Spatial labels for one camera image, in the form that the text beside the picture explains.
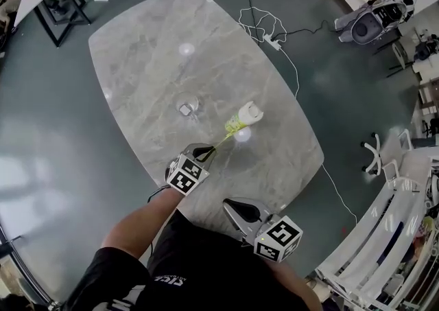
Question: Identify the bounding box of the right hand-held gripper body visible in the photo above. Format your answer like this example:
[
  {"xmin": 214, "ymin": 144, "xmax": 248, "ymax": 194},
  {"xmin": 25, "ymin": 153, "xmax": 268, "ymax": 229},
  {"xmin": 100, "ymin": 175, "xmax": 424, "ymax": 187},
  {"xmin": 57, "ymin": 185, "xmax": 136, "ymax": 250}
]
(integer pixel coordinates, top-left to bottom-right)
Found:
[{"xmin": 239, "ymin": 211, "xmax": 305, "ymax": 264}]

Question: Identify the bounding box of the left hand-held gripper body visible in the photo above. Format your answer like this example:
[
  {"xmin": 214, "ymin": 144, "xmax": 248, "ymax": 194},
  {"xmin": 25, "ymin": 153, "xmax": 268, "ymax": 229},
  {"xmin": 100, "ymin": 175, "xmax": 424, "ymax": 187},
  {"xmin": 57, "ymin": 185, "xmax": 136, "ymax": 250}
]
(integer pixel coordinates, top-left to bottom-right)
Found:
[{"xmin": 167, "ymin": 150, "xmax": 211, "ymax": 197}]

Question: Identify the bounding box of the yellow star stick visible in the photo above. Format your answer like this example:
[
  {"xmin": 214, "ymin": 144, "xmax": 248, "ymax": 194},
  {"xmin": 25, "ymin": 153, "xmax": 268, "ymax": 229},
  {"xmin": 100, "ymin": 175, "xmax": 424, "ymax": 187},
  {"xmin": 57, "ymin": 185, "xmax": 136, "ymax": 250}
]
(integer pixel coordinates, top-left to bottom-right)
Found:
[{"xmin": 213, "ymin": 130, "xmax": 238, "ymax": 150}]

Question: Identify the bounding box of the person's left forearm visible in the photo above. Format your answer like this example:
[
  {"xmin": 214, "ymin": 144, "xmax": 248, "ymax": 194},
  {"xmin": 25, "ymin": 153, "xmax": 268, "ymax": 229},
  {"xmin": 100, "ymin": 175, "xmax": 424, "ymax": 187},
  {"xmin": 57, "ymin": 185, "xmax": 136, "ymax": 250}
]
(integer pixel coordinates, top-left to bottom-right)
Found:
[{"xmin": 101, "ymin": 185, "xmax": 187, "ymax": 262}]

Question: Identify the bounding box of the person's right forearm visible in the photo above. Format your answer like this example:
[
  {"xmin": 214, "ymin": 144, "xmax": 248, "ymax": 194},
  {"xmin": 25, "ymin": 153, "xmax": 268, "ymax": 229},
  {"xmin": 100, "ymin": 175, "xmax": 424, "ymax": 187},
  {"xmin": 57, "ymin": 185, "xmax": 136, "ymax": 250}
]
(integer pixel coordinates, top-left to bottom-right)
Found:
[{"xmin": 272, "ymin": 260, "xmax": 323, "ymax": 306}]

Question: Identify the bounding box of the clear drinking glass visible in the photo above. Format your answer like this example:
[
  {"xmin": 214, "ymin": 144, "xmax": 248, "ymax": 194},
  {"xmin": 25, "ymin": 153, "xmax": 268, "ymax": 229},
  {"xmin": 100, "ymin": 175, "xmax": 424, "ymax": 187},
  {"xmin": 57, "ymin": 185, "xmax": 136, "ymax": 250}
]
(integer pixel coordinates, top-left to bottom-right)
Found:
[{"xmin": 174, "ymin": 92, "xmax": 203, "ymax": 122}]

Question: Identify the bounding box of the person's black shirt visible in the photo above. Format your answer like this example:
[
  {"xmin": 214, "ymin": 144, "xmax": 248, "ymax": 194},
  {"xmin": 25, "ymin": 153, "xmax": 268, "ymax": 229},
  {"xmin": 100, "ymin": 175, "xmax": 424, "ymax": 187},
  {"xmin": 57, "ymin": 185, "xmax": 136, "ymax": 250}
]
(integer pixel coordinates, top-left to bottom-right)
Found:
[{"xmin": 62, "ymin": 209, "xmax": 324, "ymax": 311}]

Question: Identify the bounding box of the white metal rack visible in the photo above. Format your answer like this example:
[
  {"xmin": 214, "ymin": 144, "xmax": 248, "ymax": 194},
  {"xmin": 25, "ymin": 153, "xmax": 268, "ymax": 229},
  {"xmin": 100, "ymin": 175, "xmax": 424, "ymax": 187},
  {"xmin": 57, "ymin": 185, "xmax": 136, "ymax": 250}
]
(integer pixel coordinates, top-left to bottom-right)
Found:
[{"xmin": 314, "ymin": 147, "xmax": 439, "ymax": 311}]

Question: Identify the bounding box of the white office chair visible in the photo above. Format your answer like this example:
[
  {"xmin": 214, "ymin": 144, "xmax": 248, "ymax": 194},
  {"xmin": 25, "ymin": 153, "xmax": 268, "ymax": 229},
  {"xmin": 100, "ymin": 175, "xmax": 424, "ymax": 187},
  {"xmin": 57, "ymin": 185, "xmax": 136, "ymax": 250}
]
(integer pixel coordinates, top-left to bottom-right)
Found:
[{"xmin": 359, "ymin": 132, "xmax": 384, "ymax": 176}]

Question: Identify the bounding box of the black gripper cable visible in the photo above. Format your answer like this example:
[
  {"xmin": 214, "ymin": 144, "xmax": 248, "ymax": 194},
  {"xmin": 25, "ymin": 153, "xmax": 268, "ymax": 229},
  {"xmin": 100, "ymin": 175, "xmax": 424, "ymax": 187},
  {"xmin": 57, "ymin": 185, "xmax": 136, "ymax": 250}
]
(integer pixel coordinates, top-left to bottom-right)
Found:
[{"xmin": 147, "ymin": 187, "xmax": 166, "ymax": 204}]

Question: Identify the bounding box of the white cable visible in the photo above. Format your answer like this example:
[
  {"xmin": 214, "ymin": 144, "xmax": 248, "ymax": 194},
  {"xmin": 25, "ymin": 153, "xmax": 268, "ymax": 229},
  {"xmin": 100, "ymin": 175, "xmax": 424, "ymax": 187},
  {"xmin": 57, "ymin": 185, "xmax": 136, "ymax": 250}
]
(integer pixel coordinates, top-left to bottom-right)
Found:
[
  {"xmin": 321, "ymin": 163, "xmax": 358, "ymax": 225},
  {"xmin": 237, "ymin": 6, "xmax": 300, "ymax": 100}
]

